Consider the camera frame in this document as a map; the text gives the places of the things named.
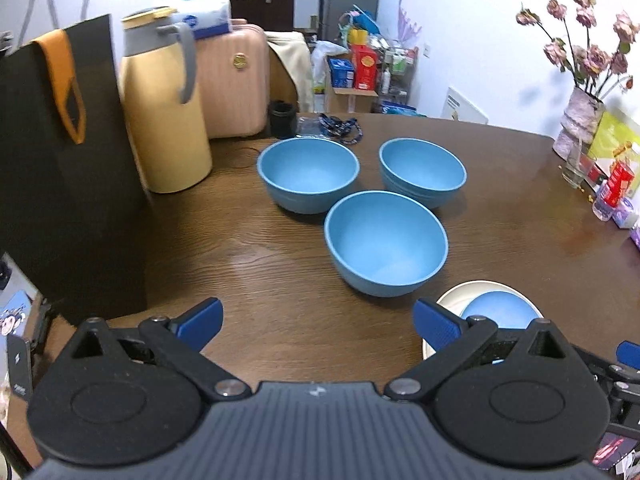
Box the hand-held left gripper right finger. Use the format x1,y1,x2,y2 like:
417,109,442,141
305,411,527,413
384,299,576,403

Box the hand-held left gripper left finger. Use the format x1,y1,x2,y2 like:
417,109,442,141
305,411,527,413
70,297,253,402

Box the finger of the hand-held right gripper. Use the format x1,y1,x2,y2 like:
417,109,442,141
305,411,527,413
574,340,640,387

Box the cream round plate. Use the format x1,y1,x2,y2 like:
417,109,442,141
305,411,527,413
421,280,546,361

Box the blue shallow plate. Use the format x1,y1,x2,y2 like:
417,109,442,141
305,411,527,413
459,291,543,331

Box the blue deep bowl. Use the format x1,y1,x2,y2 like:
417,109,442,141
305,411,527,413
378,137,468,210
256,138,361,215
324,190,449,297

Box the red label plastic bottle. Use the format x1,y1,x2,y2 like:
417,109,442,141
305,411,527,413
592,160,636,222

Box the black paper bag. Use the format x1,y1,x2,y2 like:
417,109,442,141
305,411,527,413
0,14,151,326

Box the cartoon printed pad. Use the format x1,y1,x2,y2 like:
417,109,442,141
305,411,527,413
0,287,43,341

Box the black flat device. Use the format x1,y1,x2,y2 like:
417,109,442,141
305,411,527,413
6,334,35,400

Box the clear drinking glass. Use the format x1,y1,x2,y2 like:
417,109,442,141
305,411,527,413
561,137,598,190

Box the yellow thermos jug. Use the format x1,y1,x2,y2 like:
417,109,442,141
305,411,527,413
120,6,213,194

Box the black cup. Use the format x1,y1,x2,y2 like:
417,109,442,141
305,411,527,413
267,100,298,140

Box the green paper bag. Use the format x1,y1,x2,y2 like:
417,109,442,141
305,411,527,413
587,110,640,186

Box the white board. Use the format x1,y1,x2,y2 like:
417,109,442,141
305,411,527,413
442,86,490,125

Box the pink suitcase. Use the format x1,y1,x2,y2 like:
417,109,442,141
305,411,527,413
192,19,271,140

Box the pink mottled vase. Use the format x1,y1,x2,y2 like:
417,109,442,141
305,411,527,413
552,86,607,161

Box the cardboard box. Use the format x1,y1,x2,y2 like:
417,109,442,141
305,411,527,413
325,86,379,113

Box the wooden chair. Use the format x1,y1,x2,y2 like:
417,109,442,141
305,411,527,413
270,42,301,111

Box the blue box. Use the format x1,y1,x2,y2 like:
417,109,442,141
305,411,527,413
327,56,356,88

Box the beige coat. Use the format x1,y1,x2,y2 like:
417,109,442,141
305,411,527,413
265,31,315,113

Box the dried pink flowers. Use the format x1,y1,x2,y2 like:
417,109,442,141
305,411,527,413
516,0,640,101

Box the white blue tissue pack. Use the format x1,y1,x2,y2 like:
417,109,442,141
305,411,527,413
162,0,232,41

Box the blue black lanyard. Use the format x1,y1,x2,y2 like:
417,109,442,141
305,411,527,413
297,114,362,147

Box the metal wire rack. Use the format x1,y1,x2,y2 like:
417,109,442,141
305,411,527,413
377,45,418,111

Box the purple wall decoration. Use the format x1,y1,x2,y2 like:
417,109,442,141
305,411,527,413
397,0,426,48

